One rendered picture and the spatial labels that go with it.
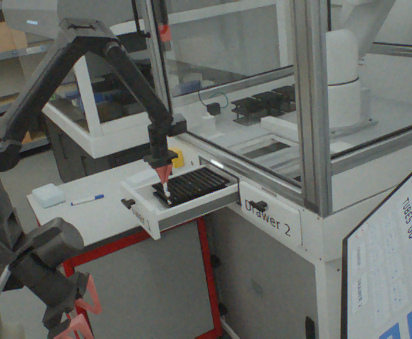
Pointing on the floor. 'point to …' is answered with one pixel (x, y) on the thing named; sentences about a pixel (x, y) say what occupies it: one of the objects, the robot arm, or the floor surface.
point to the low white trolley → (136, 265)
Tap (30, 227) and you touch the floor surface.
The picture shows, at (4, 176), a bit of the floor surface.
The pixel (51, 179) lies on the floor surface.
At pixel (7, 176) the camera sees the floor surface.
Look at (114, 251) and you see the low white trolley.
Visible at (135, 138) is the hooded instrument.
